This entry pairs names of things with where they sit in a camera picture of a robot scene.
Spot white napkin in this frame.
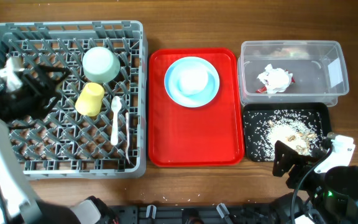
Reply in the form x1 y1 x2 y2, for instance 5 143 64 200
256 63 293 95

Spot white plastic fork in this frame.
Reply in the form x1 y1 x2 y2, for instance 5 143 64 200
124 111 131 164

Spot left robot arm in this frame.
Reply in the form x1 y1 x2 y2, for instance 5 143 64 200
0 65 109 223

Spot mint green bowl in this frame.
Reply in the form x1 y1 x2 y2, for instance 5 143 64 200
82 47 121 83

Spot white plastic spoon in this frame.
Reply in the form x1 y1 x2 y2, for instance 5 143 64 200
111 96 122 146

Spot rice and food scraps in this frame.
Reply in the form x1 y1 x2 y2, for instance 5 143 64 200
244 110 323 162

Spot red plastic tray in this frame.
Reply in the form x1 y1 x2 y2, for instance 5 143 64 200
147 48 245 167

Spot light blue bowl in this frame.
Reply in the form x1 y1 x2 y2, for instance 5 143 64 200
168 60 209 96

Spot red snack wrapper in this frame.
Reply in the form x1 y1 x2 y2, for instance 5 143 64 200
255 70 295 94

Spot black tray bin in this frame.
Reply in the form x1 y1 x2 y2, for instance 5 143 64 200
243 103 332 157

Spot light blue plate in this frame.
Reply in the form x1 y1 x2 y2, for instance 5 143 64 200
164 57 220 108

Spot clear plastic bin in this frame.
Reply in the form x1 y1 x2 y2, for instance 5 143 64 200
237 40 349 106

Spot yellow plastic cup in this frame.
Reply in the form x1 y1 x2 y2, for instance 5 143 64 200
75 83 104 117

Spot grey dishwasher rack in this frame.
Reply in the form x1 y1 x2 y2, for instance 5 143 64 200
0 21 148 179

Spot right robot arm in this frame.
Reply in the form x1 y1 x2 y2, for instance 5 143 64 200
273 136 358 223

